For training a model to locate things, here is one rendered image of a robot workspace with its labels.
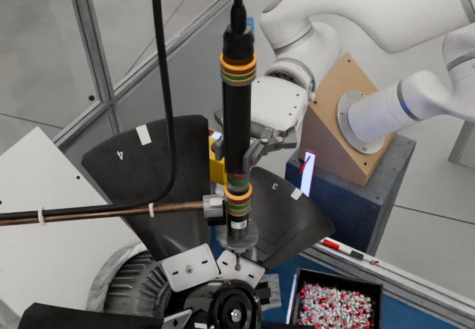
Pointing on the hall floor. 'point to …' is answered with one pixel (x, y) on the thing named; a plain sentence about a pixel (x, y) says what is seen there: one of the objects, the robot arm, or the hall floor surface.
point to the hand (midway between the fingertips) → (237, 151)
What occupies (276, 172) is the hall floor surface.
